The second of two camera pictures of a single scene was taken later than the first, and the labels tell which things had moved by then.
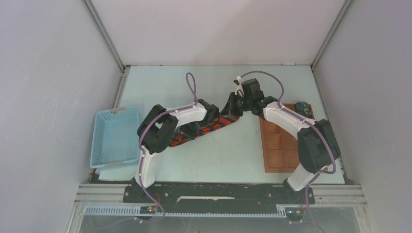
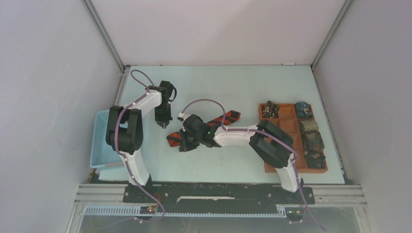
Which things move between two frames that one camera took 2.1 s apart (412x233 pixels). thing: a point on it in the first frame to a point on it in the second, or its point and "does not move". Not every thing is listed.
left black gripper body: x=190 y=130 to x=163 y=112
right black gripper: x=229 y=109 to x=185 y=146
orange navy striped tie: x=214 y=125 does not move
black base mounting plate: x=216 y=197 does not move
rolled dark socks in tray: x=303 y=108 does not move
